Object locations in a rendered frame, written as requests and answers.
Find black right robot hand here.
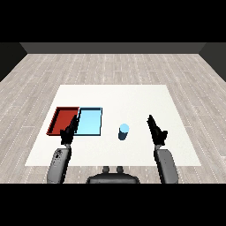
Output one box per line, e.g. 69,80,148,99
147,114,169,147

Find dark grey robot body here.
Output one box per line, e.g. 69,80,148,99
86,166,141,185

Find small blue can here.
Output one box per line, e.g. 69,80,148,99
117,123,131,141

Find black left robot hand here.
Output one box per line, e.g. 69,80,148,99
59,114,80,146

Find light blue shallow open box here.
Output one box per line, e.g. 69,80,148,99
73,107,103,137

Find red shallow open box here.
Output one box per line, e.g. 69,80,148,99
46,106,80,137

